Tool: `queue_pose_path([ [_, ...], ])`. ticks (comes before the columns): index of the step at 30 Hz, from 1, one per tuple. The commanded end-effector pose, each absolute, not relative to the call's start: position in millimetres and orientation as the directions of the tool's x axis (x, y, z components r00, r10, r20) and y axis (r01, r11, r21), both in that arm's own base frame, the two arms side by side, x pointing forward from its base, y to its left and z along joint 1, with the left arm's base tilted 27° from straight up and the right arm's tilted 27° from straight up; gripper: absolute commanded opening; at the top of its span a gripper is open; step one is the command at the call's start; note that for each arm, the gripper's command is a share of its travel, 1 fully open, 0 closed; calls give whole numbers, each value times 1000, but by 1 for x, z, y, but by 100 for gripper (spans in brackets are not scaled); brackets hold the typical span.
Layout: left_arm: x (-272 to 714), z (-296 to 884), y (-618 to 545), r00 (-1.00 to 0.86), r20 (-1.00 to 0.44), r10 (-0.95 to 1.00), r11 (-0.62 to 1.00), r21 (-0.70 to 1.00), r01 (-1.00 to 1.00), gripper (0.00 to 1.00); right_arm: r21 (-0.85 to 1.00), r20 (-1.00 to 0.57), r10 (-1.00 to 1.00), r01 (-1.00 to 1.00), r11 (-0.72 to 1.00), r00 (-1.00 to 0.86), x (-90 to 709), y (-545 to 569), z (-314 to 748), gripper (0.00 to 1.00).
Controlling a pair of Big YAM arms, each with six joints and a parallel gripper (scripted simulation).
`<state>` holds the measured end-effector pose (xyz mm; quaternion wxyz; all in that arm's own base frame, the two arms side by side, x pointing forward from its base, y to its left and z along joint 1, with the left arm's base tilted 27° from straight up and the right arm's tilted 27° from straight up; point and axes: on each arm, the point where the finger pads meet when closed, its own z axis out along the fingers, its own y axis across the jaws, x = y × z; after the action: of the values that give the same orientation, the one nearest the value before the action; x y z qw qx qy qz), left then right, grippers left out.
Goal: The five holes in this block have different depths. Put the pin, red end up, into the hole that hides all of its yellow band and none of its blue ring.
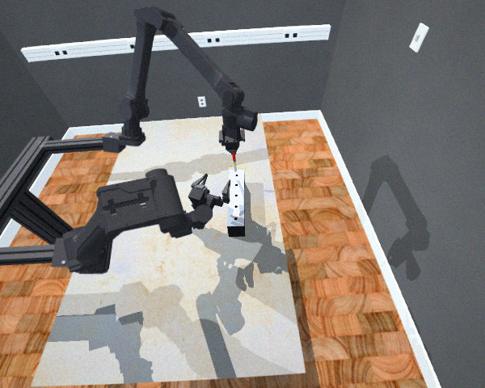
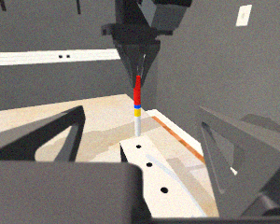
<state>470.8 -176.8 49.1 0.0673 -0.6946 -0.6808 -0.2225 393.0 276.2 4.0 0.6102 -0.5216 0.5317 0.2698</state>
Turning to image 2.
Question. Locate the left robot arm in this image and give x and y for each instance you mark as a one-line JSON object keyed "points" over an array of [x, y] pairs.
{"points": [[162, 14]]}

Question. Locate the red pin with yellow and blue bands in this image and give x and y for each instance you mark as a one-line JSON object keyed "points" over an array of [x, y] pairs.
{"points": [[137, 106]]}

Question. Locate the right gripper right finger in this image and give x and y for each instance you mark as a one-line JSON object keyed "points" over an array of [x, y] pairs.
{"points": [[260, 171]]}

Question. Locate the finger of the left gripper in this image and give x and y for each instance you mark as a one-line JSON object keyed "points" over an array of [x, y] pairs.
{"points": [[129, 57], [150, 52]]}

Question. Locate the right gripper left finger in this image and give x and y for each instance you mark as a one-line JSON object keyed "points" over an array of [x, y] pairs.
{"points": [[22, 142]]}

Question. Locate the white block with holes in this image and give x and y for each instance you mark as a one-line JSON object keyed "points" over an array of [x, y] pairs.
{"points": [[159, 178]]}

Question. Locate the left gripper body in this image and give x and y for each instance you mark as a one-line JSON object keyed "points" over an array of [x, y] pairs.
{"points": [[126, 34]]}

